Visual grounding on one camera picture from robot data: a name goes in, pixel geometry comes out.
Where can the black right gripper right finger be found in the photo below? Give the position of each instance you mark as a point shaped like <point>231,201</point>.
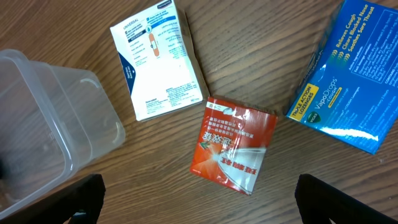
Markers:
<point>319,202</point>

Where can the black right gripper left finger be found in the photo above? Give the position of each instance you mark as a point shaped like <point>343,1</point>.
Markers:
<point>80,202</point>

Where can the red medicine box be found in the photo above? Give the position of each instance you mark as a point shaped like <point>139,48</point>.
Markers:
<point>232,143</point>

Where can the blue lozenge box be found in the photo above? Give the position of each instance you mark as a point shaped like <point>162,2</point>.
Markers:
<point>349,90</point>

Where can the white bandage box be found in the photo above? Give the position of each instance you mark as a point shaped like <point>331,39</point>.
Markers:
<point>156,52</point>

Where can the clear plastic container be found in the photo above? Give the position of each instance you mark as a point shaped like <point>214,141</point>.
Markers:
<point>54,121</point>

